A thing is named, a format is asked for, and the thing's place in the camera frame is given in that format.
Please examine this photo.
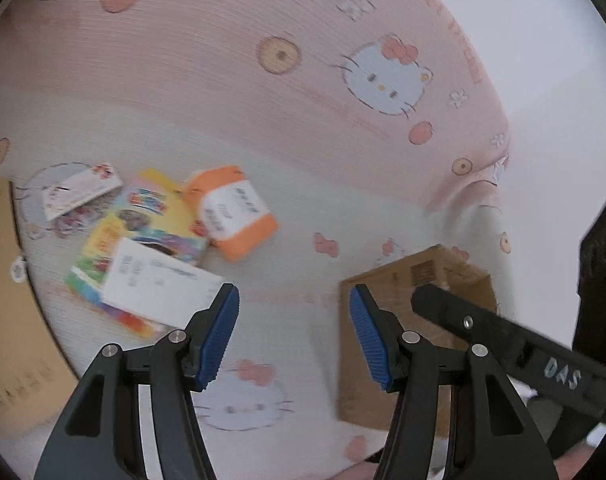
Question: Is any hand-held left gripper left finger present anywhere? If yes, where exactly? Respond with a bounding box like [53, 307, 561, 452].
[33, 283, 241, 480]

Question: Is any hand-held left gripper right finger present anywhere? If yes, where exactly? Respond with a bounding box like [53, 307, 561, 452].
[349, 283, 558, 480]

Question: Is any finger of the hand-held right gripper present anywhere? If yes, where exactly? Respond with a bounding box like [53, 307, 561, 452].
[411, 284, 606, 418]

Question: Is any white notepad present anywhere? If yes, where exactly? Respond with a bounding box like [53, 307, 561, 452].
[102, 236, 224, 328]

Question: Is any brown cardboard box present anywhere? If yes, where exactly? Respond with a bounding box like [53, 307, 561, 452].
[337, 244, 498, 433]

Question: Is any orange white tissue pack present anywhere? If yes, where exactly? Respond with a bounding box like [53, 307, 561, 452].
[183, 165, 278, 262]

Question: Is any brown cardboard package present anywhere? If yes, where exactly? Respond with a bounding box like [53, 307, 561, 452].
[0, 180, 81, 426]

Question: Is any colourful crayon box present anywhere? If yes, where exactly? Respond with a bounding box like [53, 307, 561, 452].
[65, 167, 208, 341]

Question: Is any pink sticker sheet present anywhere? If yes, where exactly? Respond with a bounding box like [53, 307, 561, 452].
[48, 200, 110, 234]

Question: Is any white floral card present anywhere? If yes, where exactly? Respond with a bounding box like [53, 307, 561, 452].
[43, 162, 124, 221]

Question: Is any pink cat print padded bed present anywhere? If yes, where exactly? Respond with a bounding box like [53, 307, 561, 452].
[0, 0, 514, 480]

